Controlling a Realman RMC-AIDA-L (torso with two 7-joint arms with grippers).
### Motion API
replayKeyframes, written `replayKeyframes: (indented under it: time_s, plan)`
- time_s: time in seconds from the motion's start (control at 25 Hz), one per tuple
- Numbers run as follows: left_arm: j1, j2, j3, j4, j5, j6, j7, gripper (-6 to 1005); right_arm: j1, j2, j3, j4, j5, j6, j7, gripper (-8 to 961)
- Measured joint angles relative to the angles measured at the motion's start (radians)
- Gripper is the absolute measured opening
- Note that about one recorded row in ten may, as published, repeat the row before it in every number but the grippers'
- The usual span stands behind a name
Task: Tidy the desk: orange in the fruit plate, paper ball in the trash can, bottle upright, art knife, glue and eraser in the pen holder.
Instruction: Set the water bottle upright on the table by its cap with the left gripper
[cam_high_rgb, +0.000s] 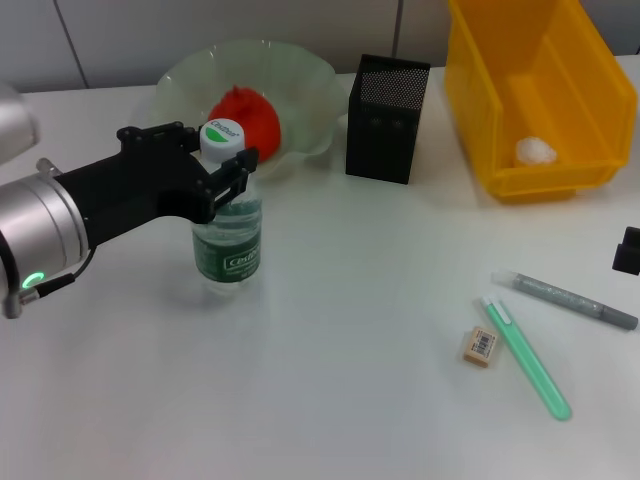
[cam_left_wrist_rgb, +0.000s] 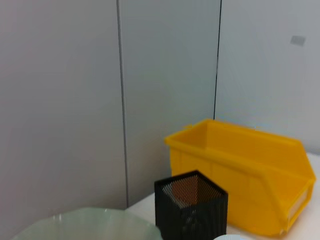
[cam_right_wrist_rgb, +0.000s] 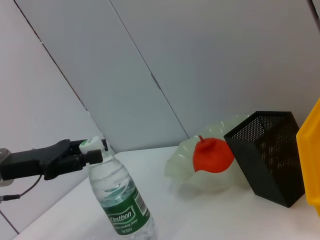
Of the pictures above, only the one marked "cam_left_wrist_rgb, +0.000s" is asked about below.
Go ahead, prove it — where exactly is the green glass fruit plate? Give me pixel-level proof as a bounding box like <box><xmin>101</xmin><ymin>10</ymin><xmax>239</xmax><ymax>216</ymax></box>
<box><xmin>11</xmin><ymin>206</ymin><xmax>162</xmax><ymax>240</ymax></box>

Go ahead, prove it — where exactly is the yellow plastic storage bin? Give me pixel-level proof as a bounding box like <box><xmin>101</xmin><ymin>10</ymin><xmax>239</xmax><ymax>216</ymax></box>
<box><xmin>164</xmin><ymin>118</ymin><xmax>317</xmax><ymax>237</ymax></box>

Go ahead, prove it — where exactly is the clear green-label water bottle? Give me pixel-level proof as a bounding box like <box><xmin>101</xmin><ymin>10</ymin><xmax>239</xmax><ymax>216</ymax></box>
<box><xmin>214</xmin><ymin>233</ymin><xmax>248</xmax><ymax>240</ymax></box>

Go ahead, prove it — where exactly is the black mesh pen holder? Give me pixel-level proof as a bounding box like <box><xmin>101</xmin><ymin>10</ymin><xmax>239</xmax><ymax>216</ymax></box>
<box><xmin>154</xmin><ymin>169</ymin><xmax>229</xmax><ymax>240</ymax></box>

